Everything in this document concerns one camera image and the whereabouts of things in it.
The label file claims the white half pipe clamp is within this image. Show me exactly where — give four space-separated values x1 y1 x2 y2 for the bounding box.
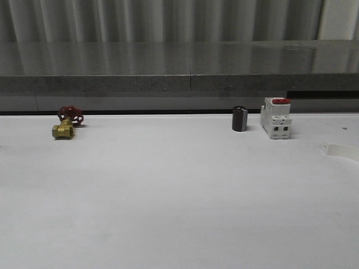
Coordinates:
322 141 359 162

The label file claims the dark cylindrical capacitor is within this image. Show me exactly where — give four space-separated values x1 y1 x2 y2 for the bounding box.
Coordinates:
232 106 248 132

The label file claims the brass valve red handwheel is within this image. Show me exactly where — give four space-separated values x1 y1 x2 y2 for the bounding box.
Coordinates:
52 106 84 139

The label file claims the grey stone counter ledge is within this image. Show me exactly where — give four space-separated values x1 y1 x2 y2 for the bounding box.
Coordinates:
1 40 358 114

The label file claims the grey pleated curtain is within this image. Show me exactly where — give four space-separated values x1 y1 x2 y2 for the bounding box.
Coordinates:
0 0 359 43

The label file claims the white circuit breaker red switch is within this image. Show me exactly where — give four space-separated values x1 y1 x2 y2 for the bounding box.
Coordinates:
260 97 292 140

